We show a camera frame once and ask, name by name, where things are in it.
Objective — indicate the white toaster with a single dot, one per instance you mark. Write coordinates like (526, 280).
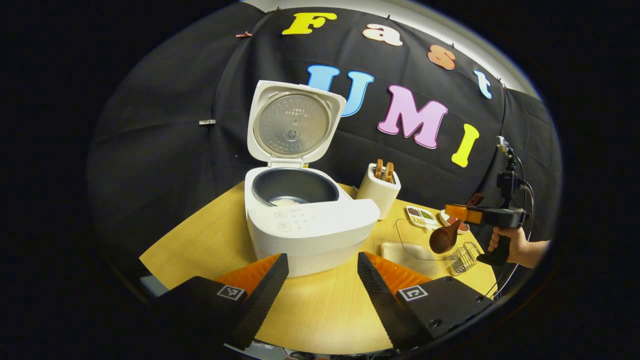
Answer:
(375, 195)

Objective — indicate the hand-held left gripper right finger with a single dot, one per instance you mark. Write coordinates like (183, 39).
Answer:
(385, 305)

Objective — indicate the toasted bread slice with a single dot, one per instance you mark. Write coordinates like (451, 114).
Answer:
(389, 171)
(379, 169)

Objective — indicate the silver clip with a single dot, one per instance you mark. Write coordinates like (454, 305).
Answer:
(207, 122)

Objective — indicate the white divided bean dish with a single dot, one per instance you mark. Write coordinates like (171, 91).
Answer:
(420, 215)

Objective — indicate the white rice cooker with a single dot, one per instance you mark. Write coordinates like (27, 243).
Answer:
(310, 240)

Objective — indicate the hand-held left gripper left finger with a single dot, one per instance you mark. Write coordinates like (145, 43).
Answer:
(260, 305)

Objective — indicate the clear rice container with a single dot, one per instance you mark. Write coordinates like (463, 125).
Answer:
(410, 252)

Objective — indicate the red clip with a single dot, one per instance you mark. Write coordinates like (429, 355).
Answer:
(244, 34)

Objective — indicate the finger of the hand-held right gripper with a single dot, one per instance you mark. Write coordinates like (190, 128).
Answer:
(462, 213)

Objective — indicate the brown wooden spoon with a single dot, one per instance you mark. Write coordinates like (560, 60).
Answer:
(442, 240)

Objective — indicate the round white plate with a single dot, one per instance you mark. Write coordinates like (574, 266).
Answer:
(443, 216)

